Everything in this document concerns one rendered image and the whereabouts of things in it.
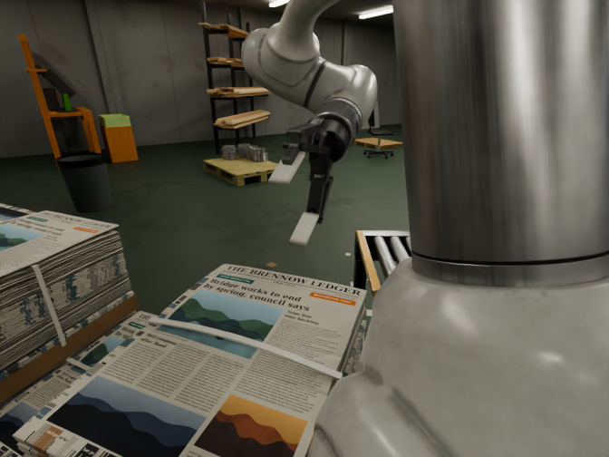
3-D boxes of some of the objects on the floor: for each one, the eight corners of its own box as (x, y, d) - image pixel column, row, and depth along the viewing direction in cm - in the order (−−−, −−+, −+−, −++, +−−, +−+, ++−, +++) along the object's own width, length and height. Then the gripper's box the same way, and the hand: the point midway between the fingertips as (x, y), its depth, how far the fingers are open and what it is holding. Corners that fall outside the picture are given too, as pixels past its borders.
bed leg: (347, 378, 170) (355, 261, 142) (346, 369, 175) (353, 254, 148) (358, 378, 169) (369, 261, 142) (357, 369, 175) (367, 255, 148)
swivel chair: (378, 152, 726) (381, 105, 688) (400, 157, 679) (405, 107, 641) (356, 155, 696) (360, 106, 657) (377, 160, 649) (382, 108, 610)
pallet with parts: (289, 177, 531) (289, 153, 516) (233, 187, 482) (230, 160, 467) (252, 162, 634) (251, 141, 619) (202, 169, 585) (199, 147, 570)
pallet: (403, 146, 790) (404, 142, 786) (381, 150, 752) (381, 145, 748) (372, 140, 870) (372, 137, 866) (350, 143, 832) (350, 140, 828)
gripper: (343, 69, 53) (293, 151, 41) (355, 186, 71) (323, 267, 59) (301, 70, 56) (241, 148, 43) (322, 182, 74) (285, 258, 62)
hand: (291, 211), depth 52 cm, fingers open, 13 cm apart
